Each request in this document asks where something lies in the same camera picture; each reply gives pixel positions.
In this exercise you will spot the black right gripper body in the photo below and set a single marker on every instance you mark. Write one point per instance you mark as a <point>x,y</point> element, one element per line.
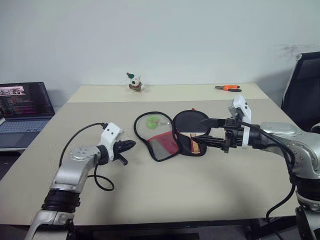
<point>232,136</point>

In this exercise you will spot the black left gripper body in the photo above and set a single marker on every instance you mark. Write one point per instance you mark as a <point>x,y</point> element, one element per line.
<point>117,150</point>

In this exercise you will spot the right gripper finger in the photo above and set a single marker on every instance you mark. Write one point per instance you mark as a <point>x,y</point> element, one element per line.
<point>212,141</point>
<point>213,123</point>

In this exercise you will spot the black table tennis paddle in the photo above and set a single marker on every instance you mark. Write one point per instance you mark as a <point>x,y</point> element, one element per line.
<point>187,122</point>

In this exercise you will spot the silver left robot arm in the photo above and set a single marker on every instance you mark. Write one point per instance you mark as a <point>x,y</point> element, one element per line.
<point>72,170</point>

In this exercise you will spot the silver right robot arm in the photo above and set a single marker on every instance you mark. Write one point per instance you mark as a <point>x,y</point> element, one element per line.
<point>300,150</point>

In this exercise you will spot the black mesh paddle case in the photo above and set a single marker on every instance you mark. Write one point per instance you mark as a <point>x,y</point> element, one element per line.
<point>162,146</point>

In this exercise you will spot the green fuzzy ball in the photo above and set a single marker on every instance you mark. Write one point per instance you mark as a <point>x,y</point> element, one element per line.
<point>151,122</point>

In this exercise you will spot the white plush dog toy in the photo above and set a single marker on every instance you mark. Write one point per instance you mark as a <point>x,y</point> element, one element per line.
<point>135,83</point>

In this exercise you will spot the black mesh office chair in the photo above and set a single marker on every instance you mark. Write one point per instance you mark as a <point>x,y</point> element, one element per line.
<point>303,90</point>

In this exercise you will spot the open grey laptop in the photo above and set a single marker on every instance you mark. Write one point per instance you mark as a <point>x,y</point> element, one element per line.
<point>25,112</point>

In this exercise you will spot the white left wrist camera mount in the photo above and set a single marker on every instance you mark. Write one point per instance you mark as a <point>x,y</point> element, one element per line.
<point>111,132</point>

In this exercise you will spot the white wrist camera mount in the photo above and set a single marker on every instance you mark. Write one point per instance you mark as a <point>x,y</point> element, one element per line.
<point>111,132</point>
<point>242,105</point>

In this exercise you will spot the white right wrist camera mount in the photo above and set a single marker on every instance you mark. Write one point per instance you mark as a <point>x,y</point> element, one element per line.
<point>242,105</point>

